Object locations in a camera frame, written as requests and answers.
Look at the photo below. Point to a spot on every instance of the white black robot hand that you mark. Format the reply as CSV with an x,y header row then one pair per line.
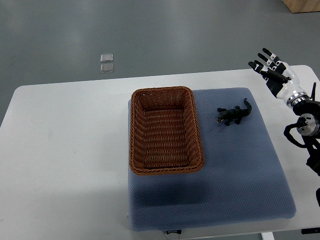
x,y
279,77

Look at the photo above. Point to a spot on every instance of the dark toy crocodile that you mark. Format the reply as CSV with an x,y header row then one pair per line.
x,y
235,114

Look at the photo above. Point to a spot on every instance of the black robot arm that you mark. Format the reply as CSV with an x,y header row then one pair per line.
x,y
307,125

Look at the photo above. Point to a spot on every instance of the brown wicker basket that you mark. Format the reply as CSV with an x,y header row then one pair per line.
x,y
164,132

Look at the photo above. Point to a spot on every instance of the wooden box corner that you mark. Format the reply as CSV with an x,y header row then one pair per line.
x,y
302,6

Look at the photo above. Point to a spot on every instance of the blue grey foam cushion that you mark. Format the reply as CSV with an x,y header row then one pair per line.
x,y
242,179

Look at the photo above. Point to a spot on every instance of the black table control panel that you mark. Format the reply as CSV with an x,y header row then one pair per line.
x,y
314,230

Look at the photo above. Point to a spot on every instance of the white table leg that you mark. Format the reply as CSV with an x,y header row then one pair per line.
x,y
267,236

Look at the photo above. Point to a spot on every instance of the upper grey floor plate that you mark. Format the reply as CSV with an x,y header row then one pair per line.
x,y
106,57

